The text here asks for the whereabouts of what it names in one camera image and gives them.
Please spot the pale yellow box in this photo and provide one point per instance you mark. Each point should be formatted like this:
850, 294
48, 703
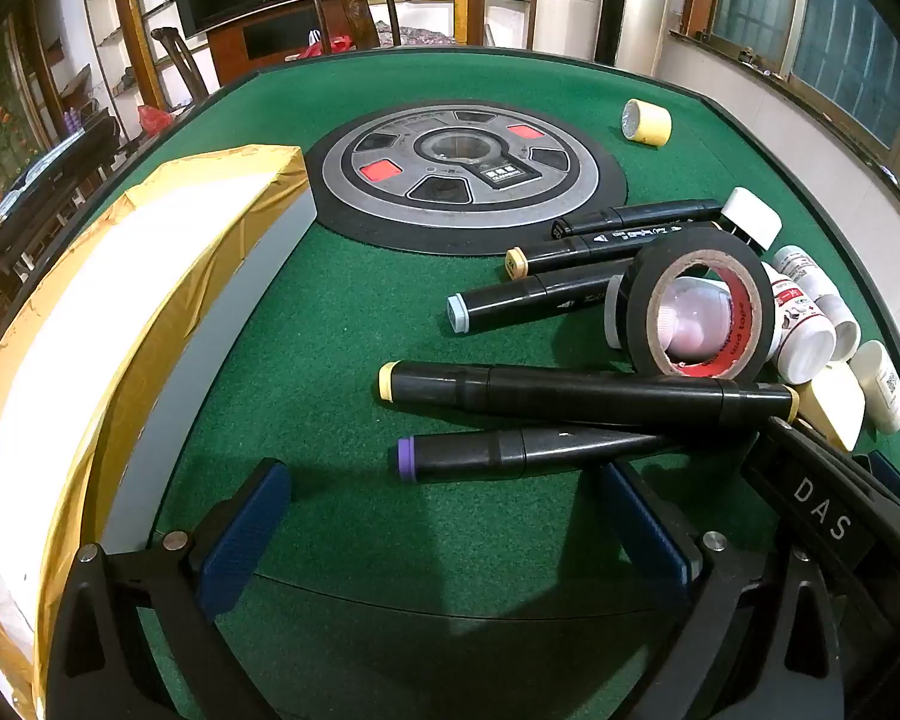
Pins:
832, 405

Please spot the black electrical tape roll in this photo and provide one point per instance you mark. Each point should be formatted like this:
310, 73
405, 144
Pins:
637, 315

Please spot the black marker light blue cap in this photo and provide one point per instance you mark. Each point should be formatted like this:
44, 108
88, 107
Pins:
525, 300

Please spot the long black marker pale yellow cap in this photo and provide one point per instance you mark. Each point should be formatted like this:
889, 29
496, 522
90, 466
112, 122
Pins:
570, 394

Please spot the dark wooden chair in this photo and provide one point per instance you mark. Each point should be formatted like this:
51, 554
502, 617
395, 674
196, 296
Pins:
356, 11
176, 52

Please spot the black side table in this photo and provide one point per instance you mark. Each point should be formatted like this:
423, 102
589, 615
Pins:
45, 180

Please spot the yellow tape roll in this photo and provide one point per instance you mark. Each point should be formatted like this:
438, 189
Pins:
649, 124

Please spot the white foam box yellow tape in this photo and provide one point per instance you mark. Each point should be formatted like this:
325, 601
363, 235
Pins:
120, 277

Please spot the red plastic bag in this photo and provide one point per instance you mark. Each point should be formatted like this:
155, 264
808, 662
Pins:
322, 47
154, 120

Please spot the white bottle red label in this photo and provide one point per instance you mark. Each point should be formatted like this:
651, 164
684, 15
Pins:
802, 337

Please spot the window with wooden frame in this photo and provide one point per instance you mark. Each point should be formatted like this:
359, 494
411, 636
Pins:
832, 15

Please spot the black marker purple cap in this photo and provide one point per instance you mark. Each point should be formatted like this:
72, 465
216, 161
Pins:
480, 454

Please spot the white labelled pill bottle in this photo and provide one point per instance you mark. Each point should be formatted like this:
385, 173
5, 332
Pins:
832, 300

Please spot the cream white bottle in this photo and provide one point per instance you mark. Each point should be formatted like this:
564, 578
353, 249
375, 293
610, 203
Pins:
881, 390

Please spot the white charger adapter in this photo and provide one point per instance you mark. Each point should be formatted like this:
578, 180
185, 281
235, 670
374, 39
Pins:
750, 214

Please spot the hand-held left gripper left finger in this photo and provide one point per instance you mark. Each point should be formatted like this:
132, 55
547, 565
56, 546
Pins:
241, 540

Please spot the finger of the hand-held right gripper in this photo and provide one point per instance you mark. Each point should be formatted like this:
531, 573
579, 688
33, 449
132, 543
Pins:
891, 471

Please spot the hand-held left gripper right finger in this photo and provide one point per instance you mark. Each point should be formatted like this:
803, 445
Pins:
645, 532

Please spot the round table control panel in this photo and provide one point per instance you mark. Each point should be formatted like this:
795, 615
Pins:
390, 210

